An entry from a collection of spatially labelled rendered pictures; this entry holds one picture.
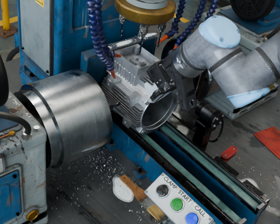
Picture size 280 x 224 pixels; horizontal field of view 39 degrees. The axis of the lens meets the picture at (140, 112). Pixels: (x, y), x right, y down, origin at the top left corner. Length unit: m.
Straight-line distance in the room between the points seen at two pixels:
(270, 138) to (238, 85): 0.77
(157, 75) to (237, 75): 0.26
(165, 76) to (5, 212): 0.54
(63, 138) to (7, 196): 0.19
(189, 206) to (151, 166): 0.39
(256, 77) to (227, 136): 0.71
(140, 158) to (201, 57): 0.51
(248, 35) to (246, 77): 0.64
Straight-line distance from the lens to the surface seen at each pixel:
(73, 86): 1.08
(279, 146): 1.65
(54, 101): 1.04
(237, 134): 1.63
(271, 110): 1.84
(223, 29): 0.94
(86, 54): 1.26
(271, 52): 0.93
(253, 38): 1.54
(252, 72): 0.92
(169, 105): 1.35
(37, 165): 1.02
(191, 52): 0.96
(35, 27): 1.42
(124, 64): 1.27
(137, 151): 1.34
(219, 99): 1.69
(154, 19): 1.13
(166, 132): 1.35
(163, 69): 1.08
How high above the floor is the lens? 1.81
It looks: 39 degrees down
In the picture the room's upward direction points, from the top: 11 degrees clockwise
